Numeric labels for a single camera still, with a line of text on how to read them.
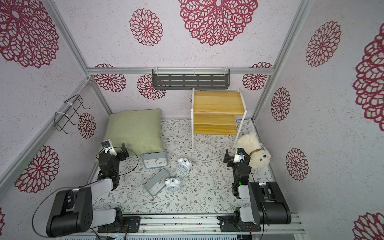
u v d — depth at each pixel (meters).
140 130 0.96
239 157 0.75
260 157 0.90
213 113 0.80
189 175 0.91
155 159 0.90
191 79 0.92
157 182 0.80
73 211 0.42
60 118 0.73
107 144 0.74
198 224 0.75
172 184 0.79
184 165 0.87
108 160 0.66
